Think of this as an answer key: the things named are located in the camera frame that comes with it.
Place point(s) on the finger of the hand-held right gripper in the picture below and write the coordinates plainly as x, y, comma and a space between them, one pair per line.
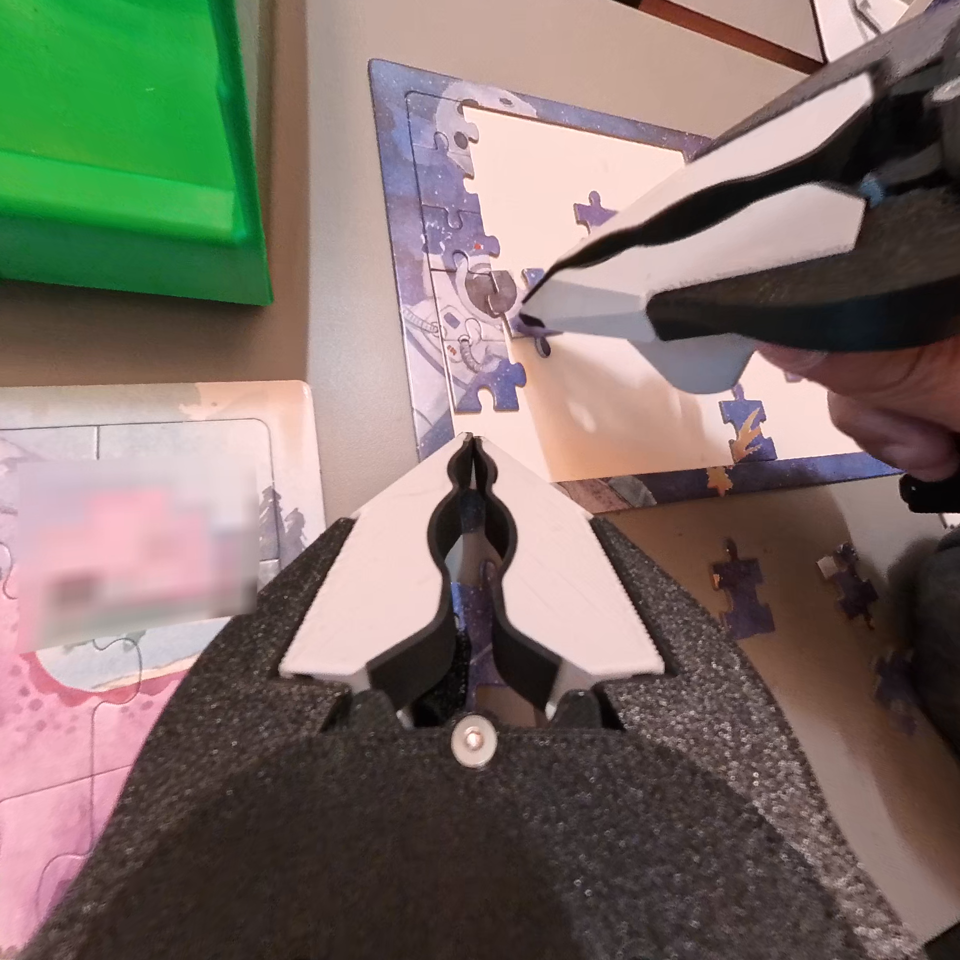
750, 142
750, 232

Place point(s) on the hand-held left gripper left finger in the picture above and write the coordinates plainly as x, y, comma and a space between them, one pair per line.
360, 592

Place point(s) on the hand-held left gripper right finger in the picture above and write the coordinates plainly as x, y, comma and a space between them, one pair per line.
577, 592

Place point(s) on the blue space puzzle frame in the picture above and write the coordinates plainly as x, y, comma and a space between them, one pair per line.
600, 150

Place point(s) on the person's right hand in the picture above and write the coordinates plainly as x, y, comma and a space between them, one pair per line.
900, 412

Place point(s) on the green plastic bin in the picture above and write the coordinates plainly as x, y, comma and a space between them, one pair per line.
112, 150

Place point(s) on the plain purple puzzle piece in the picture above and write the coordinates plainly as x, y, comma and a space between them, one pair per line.
596, 214

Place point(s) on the adjacent grey table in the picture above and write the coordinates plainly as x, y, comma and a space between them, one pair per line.
757, 19

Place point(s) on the pink dinosaur puzzle board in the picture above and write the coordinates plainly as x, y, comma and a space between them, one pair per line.
75, 750

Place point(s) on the blue puzzle piece white corner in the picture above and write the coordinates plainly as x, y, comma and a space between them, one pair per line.
847, 585

